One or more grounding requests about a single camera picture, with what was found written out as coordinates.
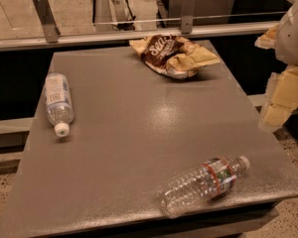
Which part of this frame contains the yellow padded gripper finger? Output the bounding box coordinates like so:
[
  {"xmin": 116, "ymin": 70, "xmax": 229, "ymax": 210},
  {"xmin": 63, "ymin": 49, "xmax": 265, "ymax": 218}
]
[
  {"xmin": 254, "ymin": 25, "xmax": 278, "ymax": 50},
  {"xmin": 258, "ymin": 65, "xmax": 298, "ymax": 132}
]

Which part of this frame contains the brown chip bag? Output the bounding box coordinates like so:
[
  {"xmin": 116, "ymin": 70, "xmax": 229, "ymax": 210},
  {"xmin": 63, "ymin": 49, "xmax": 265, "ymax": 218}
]
[{"xmin": 129, "ymin": 35, "xmax": 220, "ymax": 79}]

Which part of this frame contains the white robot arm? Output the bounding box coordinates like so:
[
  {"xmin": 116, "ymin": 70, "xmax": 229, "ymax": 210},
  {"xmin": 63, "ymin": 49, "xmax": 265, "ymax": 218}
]
[{"xmin": 254, "ymin": 0, "xmax": 298, "ymax": 132}]

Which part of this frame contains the clear bottle with red label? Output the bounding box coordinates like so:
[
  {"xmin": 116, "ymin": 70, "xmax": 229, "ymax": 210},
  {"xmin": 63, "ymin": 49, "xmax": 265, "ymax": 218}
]
[{"xmin": 159, "ymin": 156, "xmax": 250, "ymax": 218}]

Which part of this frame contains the water bottle with white label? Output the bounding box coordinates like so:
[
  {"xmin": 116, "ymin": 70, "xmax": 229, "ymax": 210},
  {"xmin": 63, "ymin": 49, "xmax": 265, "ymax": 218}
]
[{"xmin": 44, "ymin": 72, "xmax": 75, "ymax": 138}]

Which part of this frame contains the metal rail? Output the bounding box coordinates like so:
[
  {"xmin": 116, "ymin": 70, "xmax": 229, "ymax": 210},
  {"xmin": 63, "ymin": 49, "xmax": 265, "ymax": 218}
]
[{"xmin": 0, "ymin": 21, "xmax": 277, "ymax": 52}]

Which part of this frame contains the right metal bracket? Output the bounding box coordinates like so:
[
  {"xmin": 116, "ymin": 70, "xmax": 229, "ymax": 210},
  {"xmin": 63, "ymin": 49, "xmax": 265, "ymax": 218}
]
[{"xmin": 181, "ymin": 0, "xmax": 196, "ymax": 34}]

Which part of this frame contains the metal bracket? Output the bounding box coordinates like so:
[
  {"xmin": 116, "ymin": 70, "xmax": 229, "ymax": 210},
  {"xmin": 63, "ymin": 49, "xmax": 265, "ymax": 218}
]
[
  {"xmin": 32, "ymin": 0, "xmax": 61, "ymax": 43},
  {"xmin": 181, "ymin": 0, "xmax": 196, "ymax": 34}
]

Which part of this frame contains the left metal bracket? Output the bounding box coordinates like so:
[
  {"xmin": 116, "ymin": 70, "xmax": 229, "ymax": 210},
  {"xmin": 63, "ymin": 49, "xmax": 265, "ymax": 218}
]
[{"xmin": 32, "ymin": 0, "xmax": 61, "ymax": 43}]

